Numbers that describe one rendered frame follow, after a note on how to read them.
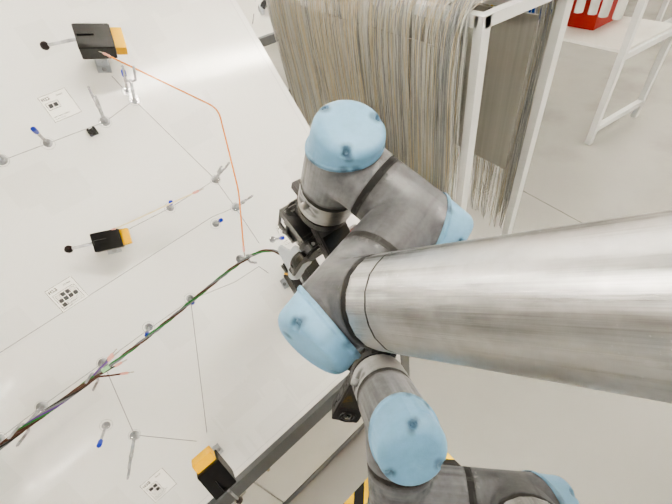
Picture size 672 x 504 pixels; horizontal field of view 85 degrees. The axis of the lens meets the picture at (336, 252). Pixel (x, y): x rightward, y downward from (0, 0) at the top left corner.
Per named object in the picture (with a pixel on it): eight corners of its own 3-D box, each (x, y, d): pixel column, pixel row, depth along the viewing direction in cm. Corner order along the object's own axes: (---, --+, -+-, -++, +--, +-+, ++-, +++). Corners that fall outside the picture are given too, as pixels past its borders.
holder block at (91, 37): (46, 50, 67) (29, 21, 59) (114, 48, 72) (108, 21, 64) (53, 75, 68) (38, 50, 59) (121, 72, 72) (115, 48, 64)
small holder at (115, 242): (66, 238, 68) (56, 236, 62) (121, 227, 72) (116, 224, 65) (74, 262, 69) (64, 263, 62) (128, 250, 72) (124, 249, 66)
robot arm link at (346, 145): (365, 177, 33) (292, 121, 34) (341, 230, 43) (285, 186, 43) (411, 128, 36) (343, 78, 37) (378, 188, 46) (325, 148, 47)
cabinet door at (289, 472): (403, 385, 135) (400, 330, 107) (285, 504, 116) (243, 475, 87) (398, 380, 137) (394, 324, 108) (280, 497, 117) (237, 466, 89)
